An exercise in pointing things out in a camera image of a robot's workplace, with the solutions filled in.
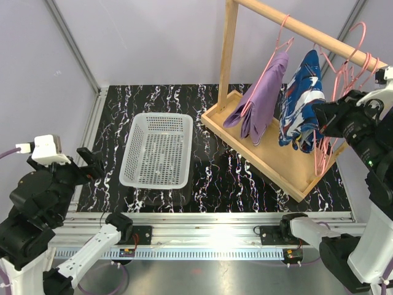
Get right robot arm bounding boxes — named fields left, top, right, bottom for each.
left=278, top=88, right=392, bottom=294

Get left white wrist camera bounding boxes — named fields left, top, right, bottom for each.
left=15, top=135, right=71, bottom=167

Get aluminium mounting rail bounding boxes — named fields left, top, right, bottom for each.
left=49, top=211, right=365, bottom=260

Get blue patterned trousers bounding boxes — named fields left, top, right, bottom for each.
left=279, top=49, right=325, bottom=154

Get purple trousers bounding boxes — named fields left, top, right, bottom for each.
left=223, top=52, right=289, bottom=146

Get wooden clothes rack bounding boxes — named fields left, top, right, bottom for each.
left=201, top=0, right=393, bottom=203

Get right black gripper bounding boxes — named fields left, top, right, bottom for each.
left=313, top=90, right=392, bottom=173

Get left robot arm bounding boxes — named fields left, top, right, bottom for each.
left=1, top=147, right=133, bottom=294

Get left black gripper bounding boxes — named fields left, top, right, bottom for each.
left=29, top=146, right=106, bottom=222

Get white plastic basket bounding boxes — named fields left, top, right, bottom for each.
left=119, top=112, right=193, bottom=190

